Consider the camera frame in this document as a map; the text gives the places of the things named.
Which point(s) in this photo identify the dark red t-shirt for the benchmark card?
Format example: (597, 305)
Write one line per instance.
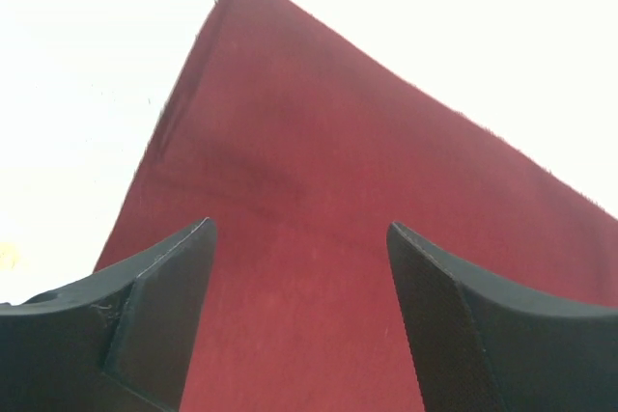
(303, 150)

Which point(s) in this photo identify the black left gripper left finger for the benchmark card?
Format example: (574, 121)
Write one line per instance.
(120, 339)

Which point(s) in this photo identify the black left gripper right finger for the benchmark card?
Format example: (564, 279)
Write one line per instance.
(481, 342)

